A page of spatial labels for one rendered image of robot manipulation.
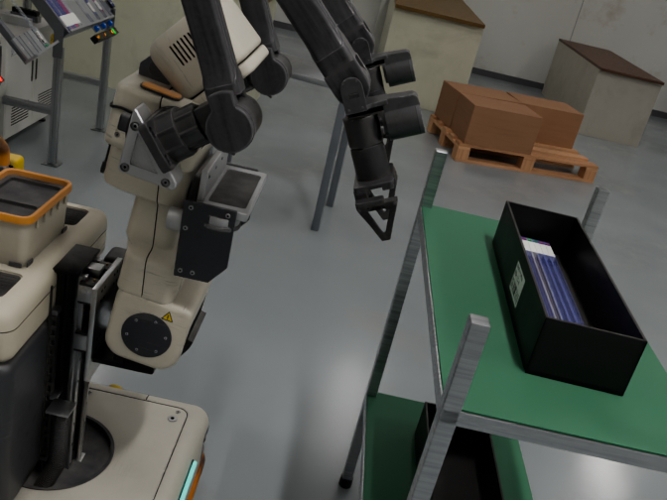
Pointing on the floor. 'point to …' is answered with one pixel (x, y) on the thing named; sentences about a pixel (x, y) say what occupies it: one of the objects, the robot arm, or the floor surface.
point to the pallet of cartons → (509, 130)
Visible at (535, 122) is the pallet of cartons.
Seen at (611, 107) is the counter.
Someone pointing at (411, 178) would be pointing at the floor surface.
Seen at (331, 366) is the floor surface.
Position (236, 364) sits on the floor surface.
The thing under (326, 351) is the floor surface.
